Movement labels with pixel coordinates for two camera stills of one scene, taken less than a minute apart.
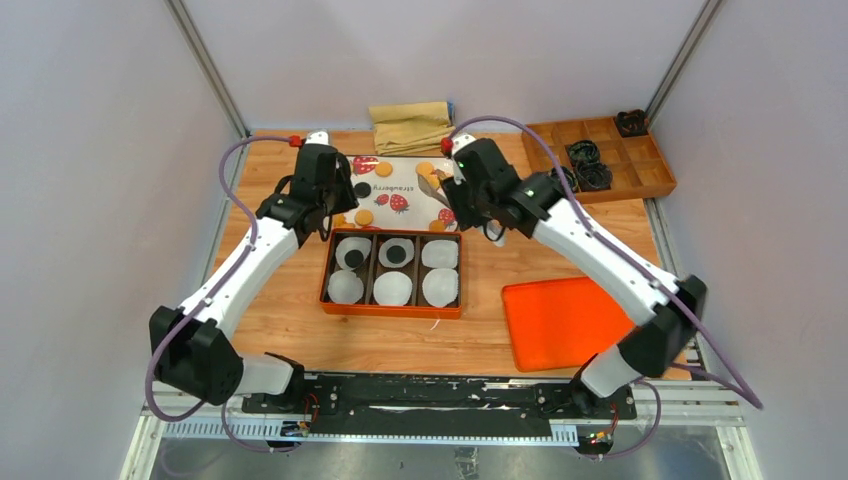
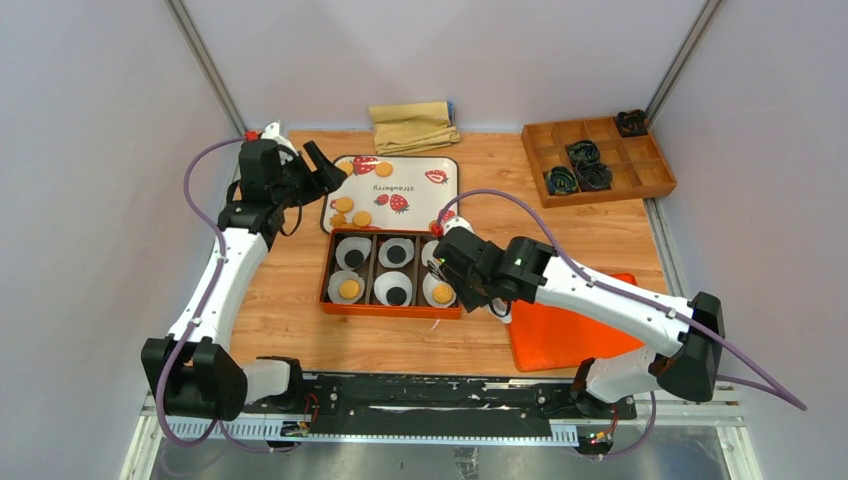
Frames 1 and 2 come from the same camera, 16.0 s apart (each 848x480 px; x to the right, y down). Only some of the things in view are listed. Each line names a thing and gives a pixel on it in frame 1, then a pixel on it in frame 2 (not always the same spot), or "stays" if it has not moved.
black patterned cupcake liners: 631,123 stays
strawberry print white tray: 391,196 stays
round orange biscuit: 383,169 -> 443,293
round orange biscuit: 364,218 stays
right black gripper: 454,189 -> 470,299
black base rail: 437,406 stays
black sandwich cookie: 354,258 stays
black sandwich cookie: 395,254 stays
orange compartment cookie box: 396,273 stays
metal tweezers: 428,189 -> 436,270
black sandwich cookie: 362,190 -> 396,296
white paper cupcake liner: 349,243 stays
